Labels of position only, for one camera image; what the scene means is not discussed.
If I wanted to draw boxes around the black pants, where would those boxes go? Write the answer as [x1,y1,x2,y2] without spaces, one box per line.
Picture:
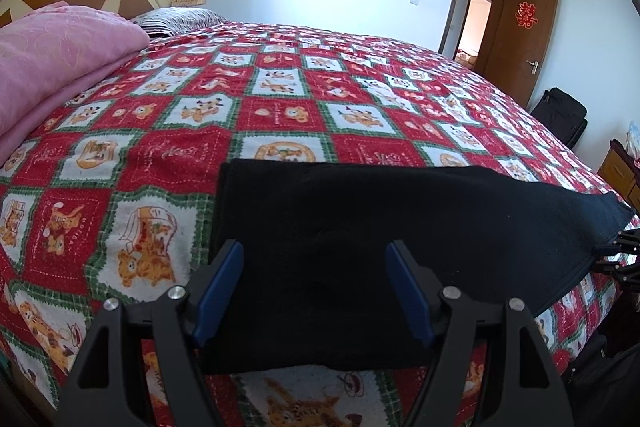
[194,160,634,372]

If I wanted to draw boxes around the wooden cabinet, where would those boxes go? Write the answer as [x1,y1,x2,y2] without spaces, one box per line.
[598,140,640,210]

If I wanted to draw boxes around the black folding chair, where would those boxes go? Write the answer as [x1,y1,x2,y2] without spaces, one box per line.
[532,88,588,150]

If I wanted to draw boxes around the red patchwork bedspread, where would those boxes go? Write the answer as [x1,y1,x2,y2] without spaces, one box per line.
[1,23,639,426]

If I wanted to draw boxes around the red double happiness decoration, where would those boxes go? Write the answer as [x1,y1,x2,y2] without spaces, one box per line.
[514,1,539,29]

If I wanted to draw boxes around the brown wooden door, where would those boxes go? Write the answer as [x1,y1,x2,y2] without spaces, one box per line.
[474,0,559,107]

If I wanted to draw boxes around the pink folded blanket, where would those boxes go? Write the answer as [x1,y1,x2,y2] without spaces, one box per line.
[1,1,150,160]

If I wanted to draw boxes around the striped pillow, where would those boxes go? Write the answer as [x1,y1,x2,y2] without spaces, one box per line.
[130,6,227,38]

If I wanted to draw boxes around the door handle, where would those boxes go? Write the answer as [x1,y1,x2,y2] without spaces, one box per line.
[527,61,539,75]

